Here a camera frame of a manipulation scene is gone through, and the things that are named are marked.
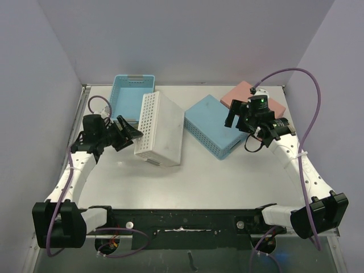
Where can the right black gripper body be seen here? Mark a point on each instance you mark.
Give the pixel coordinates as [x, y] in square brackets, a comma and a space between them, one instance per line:
[237, 114]

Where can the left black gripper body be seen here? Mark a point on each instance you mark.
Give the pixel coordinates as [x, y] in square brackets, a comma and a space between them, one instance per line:
[112, 135]

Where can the pink plastic basket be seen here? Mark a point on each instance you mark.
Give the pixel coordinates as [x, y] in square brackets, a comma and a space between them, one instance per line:
[242, 92]

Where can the white plastic basket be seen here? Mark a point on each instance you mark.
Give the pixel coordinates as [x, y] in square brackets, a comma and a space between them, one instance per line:
[161, 122]

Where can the blue plastic basket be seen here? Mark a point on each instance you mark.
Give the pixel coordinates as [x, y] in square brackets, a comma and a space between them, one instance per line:
[127, 95]
[205, 120]

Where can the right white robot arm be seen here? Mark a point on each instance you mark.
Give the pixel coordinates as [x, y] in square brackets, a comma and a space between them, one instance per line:
[323, 208]

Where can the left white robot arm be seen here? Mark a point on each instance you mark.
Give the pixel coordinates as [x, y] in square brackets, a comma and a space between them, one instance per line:
[59, 222]

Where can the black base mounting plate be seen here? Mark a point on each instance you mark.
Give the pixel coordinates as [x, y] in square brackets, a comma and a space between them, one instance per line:
[186, 229]

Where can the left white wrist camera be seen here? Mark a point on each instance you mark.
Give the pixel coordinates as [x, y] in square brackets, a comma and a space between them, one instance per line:
[104, 112]

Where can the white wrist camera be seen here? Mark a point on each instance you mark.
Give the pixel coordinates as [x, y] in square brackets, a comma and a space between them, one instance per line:
[259, 92]
[104, 112]

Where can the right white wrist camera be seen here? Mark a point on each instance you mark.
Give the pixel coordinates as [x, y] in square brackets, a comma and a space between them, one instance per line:
[259, 92]

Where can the aluminium frame rail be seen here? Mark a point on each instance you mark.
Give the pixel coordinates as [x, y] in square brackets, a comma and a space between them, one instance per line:
[77, 121]

